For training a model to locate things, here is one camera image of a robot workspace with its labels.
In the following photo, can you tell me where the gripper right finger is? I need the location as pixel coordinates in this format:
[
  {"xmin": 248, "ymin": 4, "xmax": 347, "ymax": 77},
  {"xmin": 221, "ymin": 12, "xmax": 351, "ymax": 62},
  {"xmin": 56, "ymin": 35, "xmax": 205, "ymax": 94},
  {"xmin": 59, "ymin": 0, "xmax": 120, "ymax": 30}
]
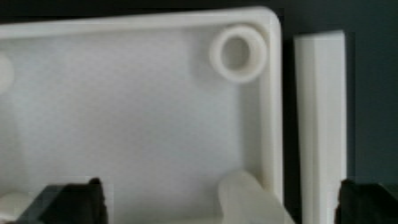
[{"xmin": 338, "ymin": 180, "xmax": 398, "ymax": 224}]

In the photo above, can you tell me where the white leg with marker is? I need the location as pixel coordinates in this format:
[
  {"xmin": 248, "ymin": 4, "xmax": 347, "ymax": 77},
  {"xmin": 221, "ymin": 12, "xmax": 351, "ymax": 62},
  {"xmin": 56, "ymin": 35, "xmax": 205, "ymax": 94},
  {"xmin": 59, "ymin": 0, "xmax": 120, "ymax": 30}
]
[{"xmin": 219, "ymin": 171, "xmax": 296, "ymax": 224}]

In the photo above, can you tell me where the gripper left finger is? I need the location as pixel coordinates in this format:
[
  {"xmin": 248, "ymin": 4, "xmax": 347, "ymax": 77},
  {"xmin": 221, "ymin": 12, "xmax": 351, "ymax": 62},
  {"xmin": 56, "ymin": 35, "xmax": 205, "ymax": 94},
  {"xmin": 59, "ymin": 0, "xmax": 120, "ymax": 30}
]
[{"xmin": 15, "ymin": 178, "xmax": 109, "ymax": 224}]

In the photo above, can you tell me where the white desk top tray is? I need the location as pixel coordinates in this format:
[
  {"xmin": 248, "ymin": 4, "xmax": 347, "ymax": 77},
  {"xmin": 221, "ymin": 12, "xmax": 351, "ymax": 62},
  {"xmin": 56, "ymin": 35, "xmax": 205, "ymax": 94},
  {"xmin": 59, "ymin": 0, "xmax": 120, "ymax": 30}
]
[{"xmin": 0, "ymin": 7, "xmax": 283, "ymax": 224}]

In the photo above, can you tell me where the white right obstacle wall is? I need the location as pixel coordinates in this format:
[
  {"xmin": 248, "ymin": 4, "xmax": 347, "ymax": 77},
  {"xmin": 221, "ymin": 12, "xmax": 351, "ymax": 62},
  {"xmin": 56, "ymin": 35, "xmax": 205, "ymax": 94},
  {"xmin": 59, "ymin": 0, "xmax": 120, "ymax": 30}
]
[{"xmin": 296, "ymin": 30, "xmax": 347, "ymax": 224}]

